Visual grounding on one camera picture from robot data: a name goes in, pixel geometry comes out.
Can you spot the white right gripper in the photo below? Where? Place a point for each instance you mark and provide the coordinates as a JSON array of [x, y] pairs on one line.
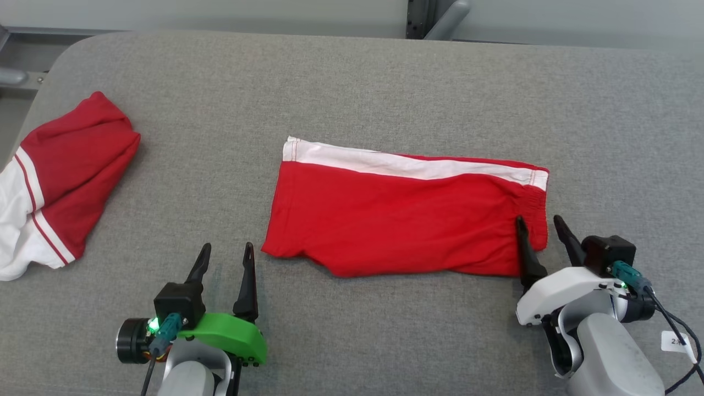
[[561, 289]]

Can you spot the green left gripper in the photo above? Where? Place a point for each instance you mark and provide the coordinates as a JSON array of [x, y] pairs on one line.
[[236, 335]]

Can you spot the red shorts with white stripe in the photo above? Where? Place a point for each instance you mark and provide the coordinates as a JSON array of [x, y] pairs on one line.
[[396, 220]]

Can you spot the red and white jersey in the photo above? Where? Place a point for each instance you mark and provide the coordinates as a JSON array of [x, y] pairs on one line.
[[82, 159]]

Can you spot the black right gripper motor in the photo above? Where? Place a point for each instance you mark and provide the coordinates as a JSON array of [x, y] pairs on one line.
[[641, 309]]

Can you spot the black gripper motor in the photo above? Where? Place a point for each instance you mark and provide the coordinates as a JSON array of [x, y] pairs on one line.
[[131, 341], [641, 309]]

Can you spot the black left gripper motor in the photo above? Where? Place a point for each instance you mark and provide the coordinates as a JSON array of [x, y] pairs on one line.
[[131, 341]]

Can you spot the grey angled tube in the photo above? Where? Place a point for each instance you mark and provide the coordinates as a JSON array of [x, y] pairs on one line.
[[448, 19]]

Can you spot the grey round bar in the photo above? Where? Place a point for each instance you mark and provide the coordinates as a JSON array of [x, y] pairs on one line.
[[11, 76]]

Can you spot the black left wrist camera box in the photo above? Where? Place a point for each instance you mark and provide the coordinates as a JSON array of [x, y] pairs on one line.
[[177, 302]]

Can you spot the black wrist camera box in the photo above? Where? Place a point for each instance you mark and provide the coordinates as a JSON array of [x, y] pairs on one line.
[[177, 302], [605, 253]]

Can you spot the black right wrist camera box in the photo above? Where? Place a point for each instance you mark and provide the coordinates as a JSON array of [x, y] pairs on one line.
[[605, 253]]

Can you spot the metal frame post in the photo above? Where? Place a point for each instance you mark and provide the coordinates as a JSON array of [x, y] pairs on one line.
[[419, 19]]

